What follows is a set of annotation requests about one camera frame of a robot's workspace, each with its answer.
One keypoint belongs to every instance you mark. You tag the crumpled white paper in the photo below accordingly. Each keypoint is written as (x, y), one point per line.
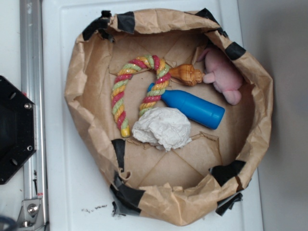
(163, 127)

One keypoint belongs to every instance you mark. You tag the brown seashell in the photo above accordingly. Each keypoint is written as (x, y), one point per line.
(186, 74)

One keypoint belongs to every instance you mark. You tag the blue plastic bottle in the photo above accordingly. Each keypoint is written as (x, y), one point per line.
(199, 110)

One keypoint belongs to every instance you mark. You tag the brown paper bag bin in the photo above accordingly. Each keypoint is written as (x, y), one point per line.
(178, 186)

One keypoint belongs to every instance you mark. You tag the pink plush toy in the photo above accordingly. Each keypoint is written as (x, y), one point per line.
(222, 74)

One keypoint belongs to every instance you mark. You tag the white tray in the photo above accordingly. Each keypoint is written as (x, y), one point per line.
(79, 198)

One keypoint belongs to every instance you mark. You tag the multicolour twisted rope toy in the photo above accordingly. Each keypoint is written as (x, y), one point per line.
(147, 62)

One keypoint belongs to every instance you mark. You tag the aluminium rail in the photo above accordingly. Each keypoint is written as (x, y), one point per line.
(32, 84)

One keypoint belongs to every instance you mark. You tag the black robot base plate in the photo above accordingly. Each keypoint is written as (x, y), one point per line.
(17, 134)

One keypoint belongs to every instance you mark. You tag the metal corner bracket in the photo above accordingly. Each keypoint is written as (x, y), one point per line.
(31, 216)

